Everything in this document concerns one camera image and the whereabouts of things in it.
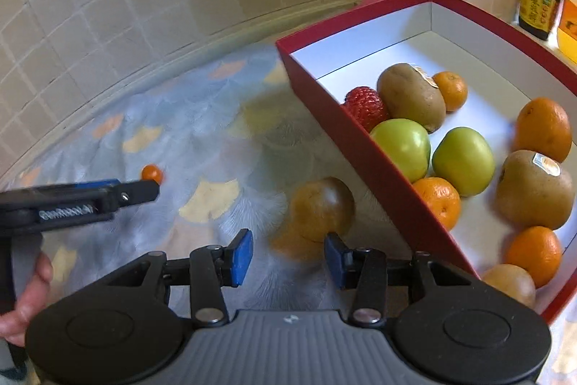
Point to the orange cooking oil bottle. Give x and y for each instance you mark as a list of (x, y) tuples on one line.
[(569, 19)]

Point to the red cardboard box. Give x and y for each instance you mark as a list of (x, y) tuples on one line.
[(487, 64)]

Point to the person's left hand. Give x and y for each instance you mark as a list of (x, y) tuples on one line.
[(29, 304)]

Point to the green apple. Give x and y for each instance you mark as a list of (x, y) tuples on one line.
[(401, 148), (464, 159)]

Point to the small orange cherry tomato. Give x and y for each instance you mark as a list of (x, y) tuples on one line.
[(152, 173)]

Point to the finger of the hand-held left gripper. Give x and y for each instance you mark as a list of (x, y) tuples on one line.
[(135, 194), (97, 184)]

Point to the brown passion fruit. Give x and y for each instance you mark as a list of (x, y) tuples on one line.
[(322, 209)]

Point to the brown kiwi with sticker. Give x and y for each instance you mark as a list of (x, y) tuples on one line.
[(534, 189), (411, 96)]

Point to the large orange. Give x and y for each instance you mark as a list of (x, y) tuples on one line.
[(543, 129)]

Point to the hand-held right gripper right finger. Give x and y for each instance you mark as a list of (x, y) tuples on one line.
[(333, 259)]

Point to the pale striped passion fruit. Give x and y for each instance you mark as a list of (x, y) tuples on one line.
[(509, 283)]

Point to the small mandarin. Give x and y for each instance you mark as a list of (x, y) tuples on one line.
[(438, 201), (534, 254), (451, 91)]

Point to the red strawberry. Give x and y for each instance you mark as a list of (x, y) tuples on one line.
[(367, 107)]

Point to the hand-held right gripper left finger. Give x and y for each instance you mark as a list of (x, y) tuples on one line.
[(243, 257)]

